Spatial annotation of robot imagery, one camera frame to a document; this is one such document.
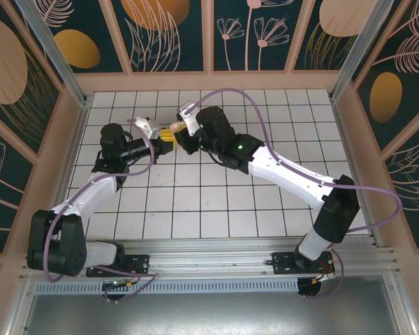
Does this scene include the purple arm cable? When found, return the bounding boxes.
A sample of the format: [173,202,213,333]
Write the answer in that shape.
[186,87,403,300]
[43,118,159,304]

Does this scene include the power wires with yellow connector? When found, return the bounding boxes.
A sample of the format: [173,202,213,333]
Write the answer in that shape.
[103,265,142,291]
[312,267,337,284]

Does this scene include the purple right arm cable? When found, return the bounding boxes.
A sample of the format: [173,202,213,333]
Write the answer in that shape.
[186,87,403,300]

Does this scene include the grey slotted cable duct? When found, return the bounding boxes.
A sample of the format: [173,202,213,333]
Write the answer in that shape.
[34,278,300,295]

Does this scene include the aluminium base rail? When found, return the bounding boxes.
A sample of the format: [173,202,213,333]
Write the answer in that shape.
[19,238,402,281]

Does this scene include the aluminium frame post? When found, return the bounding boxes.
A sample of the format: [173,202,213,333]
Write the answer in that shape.
[13,0,92,107]
[329,0,402,103]

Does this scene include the grey metal sheet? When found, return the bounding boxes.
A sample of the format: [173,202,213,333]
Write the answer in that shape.
[6,292,418,335]

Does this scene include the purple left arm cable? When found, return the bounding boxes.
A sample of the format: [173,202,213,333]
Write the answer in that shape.
[43,118,159,304]

